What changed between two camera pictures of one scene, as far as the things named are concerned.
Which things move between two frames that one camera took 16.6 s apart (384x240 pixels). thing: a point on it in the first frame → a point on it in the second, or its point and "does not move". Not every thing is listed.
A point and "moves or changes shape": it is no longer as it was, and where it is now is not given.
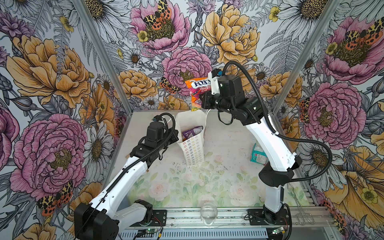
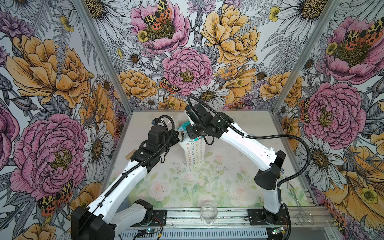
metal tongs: (302, 216) does not move
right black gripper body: (205, 100) → (192, 131)
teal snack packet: (258, 156) moves or changes shape
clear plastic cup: (209, 211) does not move
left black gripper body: (173, 136) does not move
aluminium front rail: (234, 217) does not move
